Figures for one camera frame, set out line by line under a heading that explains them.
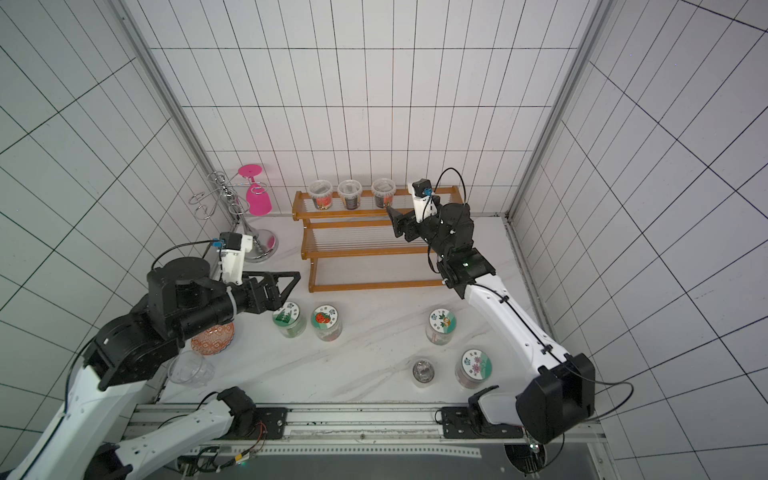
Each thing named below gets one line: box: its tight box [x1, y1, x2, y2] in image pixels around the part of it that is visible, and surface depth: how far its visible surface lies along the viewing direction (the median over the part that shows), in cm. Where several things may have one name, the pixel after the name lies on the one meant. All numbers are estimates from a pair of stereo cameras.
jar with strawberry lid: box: [311, 304, 343, 342], surface depth 85 cm
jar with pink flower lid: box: [455, 348, 493, 389], surface depth 76 cm
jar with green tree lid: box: [272, 301, 307, 338], surface depth 85 cm
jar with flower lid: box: [425, 308, 457, 346], surface depth 85 cm
